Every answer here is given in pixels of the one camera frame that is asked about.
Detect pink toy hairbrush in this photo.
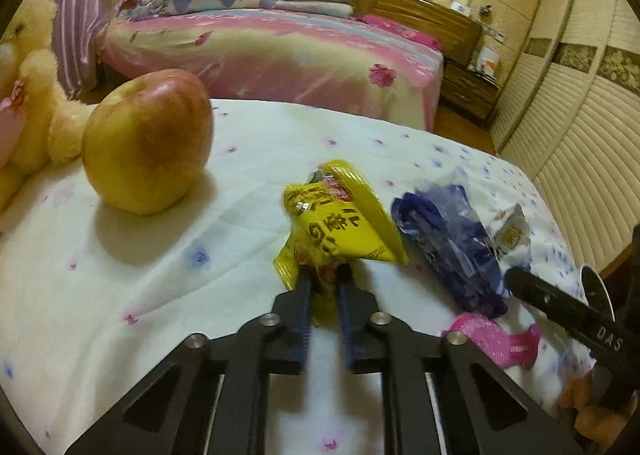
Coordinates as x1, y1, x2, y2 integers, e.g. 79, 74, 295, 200
442, 313, 541, 371

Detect blue plastic bag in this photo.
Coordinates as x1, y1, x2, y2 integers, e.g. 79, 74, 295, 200
390, 183, 532, 319

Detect yellow snack bag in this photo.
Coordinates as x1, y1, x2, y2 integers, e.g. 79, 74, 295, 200
273, 160, 409, 326

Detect person's right hand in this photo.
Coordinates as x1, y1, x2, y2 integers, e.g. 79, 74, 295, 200
558, 373, 638, 454

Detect white dotted blanket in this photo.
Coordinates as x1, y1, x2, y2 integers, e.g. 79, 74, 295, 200
1, 100, 593, 454

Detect louvred wardrobe doors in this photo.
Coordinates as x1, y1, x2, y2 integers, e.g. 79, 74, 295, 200
491, 0, 639, 271

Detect wooden nightstand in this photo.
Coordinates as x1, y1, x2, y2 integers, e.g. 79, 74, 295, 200
440, 60, 499, 122

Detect red yellow apple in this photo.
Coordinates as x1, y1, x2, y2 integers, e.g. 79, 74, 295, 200
81, 68, 215, 216

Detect white box on nightstand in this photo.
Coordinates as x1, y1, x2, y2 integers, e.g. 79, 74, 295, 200
475, 46, 500, 78

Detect wooden headboard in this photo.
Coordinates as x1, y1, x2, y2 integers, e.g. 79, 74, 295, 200
352, 0, 483, 66

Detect cream teddy bear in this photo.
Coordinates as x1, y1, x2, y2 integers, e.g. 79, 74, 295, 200
1, 0, 89, 207

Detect pink pillow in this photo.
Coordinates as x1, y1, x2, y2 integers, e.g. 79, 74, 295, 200
357, 14, 444, 53

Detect bed with pink floral sheet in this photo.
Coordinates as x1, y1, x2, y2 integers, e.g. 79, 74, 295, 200
101, 9, 444, 131

